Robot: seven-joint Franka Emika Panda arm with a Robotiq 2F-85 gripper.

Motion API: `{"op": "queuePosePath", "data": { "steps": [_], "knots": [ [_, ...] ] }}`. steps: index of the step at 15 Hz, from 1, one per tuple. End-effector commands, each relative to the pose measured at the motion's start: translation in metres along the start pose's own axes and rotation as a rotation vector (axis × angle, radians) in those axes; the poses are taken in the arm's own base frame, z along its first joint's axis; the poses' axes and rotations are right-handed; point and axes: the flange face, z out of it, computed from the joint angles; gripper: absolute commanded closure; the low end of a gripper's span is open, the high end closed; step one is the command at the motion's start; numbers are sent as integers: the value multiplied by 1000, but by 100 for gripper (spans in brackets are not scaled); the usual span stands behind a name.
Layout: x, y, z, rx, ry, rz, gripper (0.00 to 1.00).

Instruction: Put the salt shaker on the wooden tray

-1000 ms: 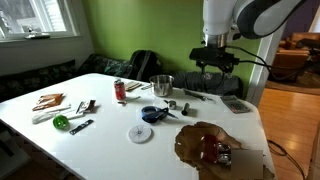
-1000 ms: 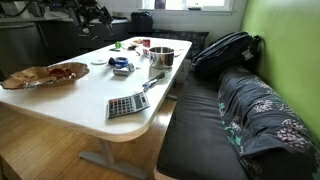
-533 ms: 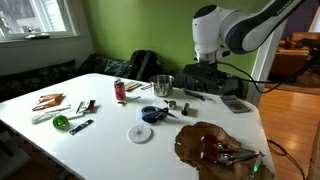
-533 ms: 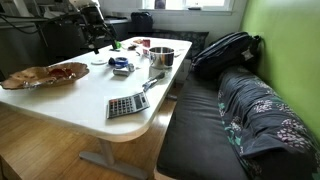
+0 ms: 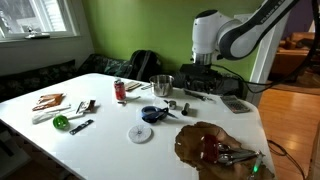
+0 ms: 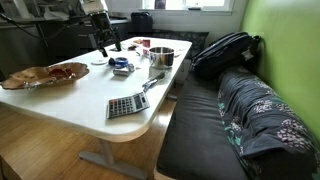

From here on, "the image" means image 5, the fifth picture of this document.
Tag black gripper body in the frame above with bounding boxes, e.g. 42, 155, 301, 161
179, 63, 224, 89

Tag black steel salt shaker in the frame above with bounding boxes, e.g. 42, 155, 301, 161
180, 102, 191, 117

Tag round wooden tray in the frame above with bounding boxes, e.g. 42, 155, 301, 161
174, 121, 276, 180

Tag dark metal tongs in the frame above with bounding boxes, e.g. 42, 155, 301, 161
183, 88, 214, 102

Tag dark grey bench cushion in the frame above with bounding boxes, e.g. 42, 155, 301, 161
168, 69, 244, 99

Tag small steel measuring cup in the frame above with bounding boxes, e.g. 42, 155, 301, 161
163, 98, 178, 111

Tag grey calculator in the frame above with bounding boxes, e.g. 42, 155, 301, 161
219, 94, 251, 115

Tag stainless steel pot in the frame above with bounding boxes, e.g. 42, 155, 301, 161
148, 74, 175, 98

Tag black backpack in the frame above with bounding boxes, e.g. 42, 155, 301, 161
128, 49, 164, 83

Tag red object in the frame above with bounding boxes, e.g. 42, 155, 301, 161
201, 133, 220, 164

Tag tan striped card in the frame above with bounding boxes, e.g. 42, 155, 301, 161
123, 80, 143, 92

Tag silver spoon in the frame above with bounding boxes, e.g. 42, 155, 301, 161
117, 95, 142, 105

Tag white round coaster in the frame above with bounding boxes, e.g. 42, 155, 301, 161
127, 124, 153, 145

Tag steel measuring spoons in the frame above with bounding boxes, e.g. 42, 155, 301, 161
216, 142, 265, 167

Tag red soda can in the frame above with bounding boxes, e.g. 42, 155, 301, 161
113, 78, 127, 102

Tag brown sofa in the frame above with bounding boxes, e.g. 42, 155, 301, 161
269, 31, 316, 76

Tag green lit pen device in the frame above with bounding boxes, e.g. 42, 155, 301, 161
248, 151, 266, 180

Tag green patterned cushion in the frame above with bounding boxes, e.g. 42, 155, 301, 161
77, 53, 134, 79

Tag small printed packet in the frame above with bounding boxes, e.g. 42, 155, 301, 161
75, 98, 98, 115

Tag black flat metal bar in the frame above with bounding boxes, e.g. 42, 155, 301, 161
68, 118, 95, 136

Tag green round plastic lid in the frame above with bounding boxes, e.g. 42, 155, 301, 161
52, 114, 70, 131

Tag white plastic packet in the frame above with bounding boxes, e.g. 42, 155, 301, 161
31, 103, 84, 125

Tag brown wooden utensils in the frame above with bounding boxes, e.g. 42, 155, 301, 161
31, 92, 66, 112

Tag dark patterned long cushion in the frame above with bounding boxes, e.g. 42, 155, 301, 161
0, 59, 78, 103

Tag small white windowsill object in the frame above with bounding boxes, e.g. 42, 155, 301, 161
23, 25, 51, 40

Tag grey chair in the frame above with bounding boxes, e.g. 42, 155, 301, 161
0, 129, 33, 180

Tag black handled scissors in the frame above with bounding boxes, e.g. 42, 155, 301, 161
146, 106, 179, 120

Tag white door frame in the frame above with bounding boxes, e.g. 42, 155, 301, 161
245, 13, 291, 108

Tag black floor cable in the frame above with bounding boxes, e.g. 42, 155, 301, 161
266, 138, 307, 180

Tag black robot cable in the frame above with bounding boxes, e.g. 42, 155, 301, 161
211, 0, 320, 95

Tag white window frame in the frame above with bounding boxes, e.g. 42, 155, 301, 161
0, 0, 81, 43

